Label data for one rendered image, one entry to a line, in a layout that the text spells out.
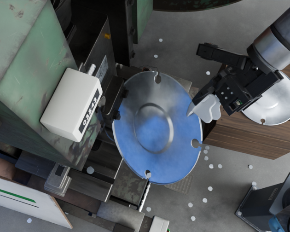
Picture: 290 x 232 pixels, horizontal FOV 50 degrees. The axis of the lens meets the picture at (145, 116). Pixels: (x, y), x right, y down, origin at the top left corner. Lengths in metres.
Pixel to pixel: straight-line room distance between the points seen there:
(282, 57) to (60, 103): 0.40
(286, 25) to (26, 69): 0.43
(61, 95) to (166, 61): 1.57
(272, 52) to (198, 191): 1.19
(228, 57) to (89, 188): 0.56
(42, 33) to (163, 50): 1.66
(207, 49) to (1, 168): 0.75
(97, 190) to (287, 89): 1.00
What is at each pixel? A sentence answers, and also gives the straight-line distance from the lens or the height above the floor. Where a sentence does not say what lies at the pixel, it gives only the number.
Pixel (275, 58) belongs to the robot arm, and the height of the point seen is 1.17.
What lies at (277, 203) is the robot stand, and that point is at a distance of 1.30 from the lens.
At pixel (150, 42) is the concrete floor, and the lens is 1.95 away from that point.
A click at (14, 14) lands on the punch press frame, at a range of 0.28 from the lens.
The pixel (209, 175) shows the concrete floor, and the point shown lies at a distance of 1.70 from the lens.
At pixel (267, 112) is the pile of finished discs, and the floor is 0.35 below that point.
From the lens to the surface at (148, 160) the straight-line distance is 0.82.
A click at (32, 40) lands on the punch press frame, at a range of 0.29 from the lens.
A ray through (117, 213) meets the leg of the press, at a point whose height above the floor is 0.64.
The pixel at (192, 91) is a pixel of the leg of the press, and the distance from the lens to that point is 1.14.
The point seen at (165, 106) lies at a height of 0.95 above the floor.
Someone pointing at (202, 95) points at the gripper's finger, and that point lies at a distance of 0.64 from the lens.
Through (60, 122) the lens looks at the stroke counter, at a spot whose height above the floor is 1.34.
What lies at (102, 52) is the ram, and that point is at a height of 1.11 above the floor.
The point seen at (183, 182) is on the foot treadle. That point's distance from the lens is 1.51.
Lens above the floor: 1.65
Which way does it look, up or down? 71 degrees down
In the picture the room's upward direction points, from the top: 2 degrees clockwise
